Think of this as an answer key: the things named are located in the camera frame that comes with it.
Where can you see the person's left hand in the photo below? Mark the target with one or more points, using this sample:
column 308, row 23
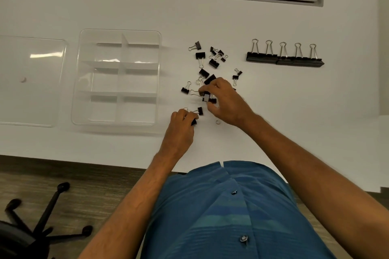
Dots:
column 177, row 134

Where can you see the person's right hand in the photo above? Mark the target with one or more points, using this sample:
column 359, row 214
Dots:
column 231, row 105

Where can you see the person's right thumb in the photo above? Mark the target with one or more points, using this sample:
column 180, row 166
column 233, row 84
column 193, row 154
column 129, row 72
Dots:
column 213, row 112

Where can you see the person's left thumb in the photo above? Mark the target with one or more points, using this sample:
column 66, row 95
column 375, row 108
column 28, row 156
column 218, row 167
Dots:
column 193, row 117

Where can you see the small black binder clip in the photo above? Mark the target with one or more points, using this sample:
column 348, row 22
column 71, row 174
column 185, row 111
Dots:
column 193, row 122
column 206, row 97

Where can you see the person's left forearm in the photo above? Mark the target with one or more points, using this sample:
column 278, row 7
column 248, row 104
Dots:
column 130, row 207

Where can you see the person's right forearm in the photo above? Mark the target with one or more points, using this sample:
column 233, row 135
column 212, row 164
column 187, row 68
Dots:
column 319, row 183

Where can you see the pile of small binder clips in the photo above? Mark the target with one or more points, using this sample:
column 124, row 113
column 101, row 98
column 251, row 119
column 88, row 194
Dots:
column 200, row 55

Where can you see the large black binder clip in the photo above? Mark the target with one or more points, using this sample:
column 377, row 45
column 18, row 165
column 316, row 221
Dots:
column 314, row 62
column 284, row 59
column 270, row 57
column 254, row 56
column 299, row 60

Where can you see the clear plastic divided organizer box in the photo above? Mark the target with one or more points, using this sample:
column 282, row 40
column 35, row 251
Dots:
column 117, row 76

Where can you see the blue striped button shirt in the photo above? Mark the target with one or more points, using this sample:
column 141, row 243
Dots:
column 231, row 216

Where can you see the clear plastic lid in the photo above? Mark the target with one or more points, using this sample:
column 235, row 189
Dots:
column 30, row 81

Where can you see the black office chair base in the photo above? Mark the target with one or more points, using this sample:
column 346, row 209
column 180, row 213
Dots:
column 18, row 237

